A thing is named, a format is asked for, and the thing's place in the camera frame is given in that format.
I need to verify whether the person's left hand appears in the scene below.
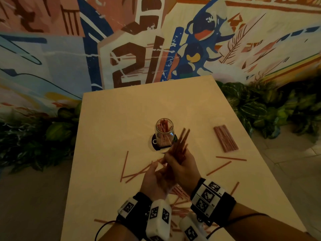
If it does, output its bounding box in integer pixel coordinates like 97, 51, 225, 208
140, 158, 176, 202

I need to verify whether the person's right hand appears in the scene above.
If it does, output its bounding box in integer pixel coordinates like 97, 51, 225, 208
163, 147, 202, 196

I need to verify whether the bunch of red straws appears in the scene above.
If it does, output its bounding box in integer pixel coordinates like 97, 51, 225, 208
164, 128, 191, 184

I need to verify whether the person's right forearm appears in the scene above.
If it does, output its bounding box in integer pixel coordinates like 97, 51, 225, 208
213, 202, 319, 241

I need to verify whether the person's left forearm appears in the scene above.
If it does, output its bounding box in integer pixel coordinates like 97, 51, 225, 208
99, 223, 141, 241

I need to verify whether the black round coaster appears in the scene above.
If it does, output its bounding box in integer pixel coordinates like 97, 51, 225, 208
151, 133, 178, 151

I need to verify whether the clear glass jar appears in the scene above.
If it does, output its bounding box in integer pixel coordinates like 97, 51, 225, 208
155, 118, 175, 148

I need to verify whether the standing red straw cluster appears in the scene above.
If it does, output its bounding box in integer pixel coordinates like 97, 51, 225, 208
157, 119, 173, 146

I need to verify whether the loose red straws spread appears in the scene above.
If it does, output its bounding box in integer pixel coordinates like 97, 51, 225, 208
94, 151, 247, 241

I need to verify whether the clear packet of red straws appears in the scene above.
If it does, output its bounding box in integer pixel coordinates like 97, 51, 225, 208
213, 125, 239, 153

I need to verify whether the green leafy plant hedge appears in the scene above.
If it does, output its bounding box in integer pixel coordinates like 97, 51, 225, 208
0, 101, 83, 174
215, 77, 321, 144

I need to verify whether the black left wrist strap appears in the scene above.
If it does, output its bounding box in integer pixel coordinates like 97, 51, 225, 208
116, 192, 153, 241

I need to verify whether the black wrist strap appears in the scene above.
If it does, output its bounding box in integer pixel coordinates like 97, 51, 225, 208
116, 192, 153, 241
190, 178, 237, 226

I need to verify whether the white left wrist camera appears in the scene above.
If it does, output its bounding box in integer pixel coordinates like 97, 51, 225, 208
145, 199, 172, 241

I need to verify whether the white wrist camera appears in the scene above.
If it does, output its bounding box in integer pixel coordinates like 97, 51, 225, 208
145, 199, 172, 241
178, 215, 209, 241

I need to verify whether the black right wrist strap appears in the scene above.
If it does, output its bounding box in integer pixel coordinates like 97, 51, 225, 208
190, 178, 237, 226

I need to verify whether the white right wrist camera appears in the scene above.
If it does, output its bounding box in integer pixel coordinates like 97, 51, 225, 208
178, 215, 209, 241

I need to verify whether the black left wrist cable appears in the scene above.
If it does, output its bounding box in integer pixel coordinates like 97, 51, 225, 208
94, 220, 119, 241

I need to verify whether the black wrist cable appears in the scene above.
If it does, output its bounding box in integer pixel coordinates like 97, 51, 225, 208
207, 212, 270, 239
94, 220, 119, 241

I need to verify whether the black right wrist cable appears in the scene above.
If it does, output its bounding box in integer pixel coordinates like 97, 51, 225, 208
207, 212, 270, 239

